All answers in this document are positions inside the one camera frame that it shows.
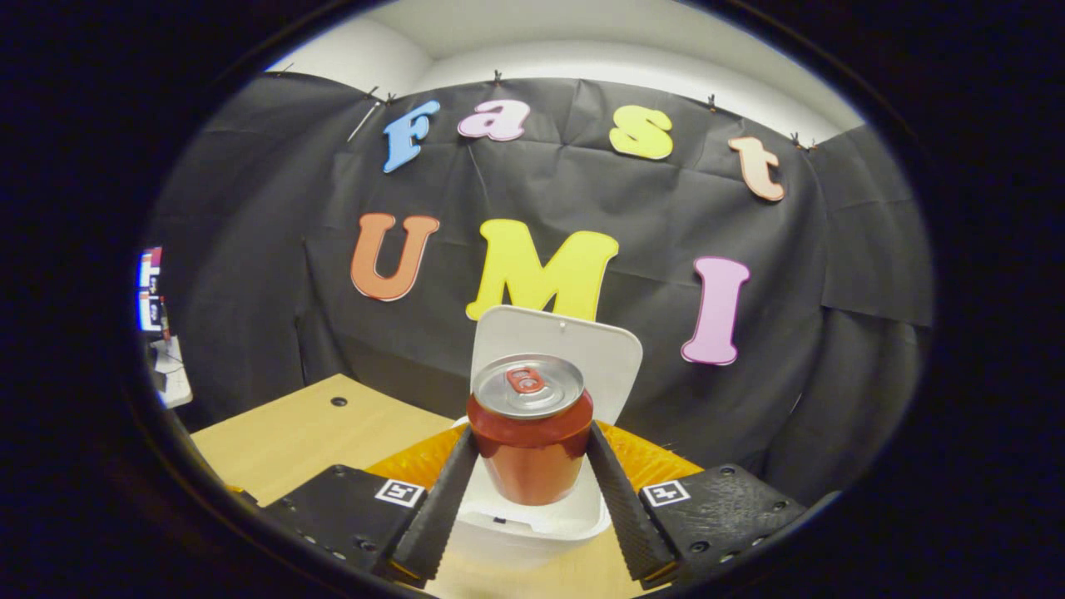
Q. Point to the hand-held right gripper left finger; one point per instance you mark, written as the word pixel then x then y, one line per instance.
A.
pixel 445 499

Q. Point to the red pop can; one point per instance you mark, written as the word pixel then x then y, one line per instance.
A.
pixel 532 449

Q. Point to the white side table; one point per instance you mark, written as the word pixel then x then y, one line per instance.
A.
pixel 173 374

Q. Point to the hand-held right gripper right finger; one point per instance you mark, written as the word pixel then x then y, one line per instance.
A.
pixel 624 499

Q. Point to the white desktop garbage bin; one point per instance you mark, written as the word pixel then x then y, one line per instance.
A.
pixel 603 358

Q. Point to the black backdrop cloth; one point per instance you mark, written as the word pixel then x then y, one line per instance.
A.
pixel 666 216

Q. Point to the wooden desktop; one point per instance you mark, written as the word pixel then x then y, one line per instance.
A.
pixel 316 441

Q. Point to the computer monitor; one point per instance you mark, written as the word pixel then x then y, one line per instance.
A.
pixel 151 287

